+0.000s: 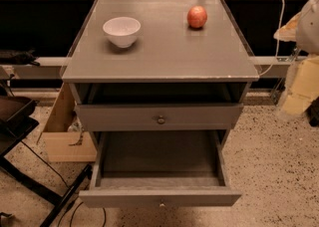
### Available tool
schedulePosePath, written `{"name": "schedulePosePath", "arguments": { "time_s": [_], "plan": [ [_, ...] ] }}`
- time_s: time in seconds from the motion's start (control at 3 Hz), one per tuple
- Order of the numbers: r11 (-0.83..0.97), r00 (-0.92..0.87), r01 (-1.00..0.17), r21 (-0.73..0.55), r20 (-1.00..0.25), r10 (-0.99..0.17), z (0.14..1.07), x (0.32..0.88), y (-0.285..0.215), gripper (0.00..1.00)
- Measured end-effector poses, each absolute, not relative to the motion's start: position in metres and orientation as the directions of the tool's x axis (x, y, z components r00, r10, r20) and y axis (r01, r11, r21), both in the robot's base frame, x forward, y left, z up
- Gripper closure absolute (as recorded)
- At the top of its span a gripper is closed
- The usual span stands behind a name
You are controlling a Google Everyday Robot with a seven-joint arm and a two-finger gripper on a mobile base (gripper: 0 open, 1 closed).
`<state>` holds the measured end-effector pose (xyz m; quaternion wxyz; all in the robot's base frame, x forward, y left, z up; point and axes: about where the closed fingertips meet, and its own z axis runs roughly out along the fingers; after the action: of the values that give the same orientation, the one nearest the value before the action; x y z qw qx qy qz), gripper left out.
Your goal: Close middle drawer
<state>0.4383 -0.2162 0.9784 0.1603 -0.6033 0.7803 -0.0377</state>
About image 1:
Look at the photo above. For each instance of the grey drawer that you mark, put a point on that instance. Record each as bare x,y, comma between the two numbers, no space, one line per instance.
158,106
158,169

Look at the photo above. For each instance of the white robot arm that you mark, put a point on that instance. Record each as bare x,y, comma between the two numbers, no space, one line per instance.
301,84

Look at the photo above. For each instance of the grey drawer cabinet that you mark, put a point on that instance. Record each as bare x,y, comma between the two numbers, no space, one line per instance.
167,49

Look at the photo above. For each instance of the grey top drawer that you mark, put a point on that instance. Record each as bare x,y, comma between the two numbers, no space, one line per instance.
158,106

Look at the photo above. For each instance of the white ceramic bowl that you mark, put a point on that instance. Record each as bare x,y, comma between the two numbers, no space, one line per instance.
122,31

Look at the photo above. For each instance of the red apple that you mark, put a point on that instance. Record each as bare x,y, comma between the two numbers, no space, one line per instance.
196,17

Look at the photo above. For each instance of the wooden box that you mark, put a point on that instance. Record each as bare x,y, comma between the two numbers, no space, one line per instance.
65,141

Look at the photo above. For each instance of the black cloth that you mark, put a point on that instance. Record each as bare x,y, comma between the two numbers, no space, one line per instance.
15,57

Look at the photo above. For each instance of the metal rail beam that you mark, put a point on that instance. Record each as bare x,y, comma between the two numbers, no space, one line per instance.
53,68

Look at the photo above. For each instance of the black stand frame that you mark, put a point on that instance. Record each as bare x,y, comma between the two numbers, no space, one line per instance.
27,209

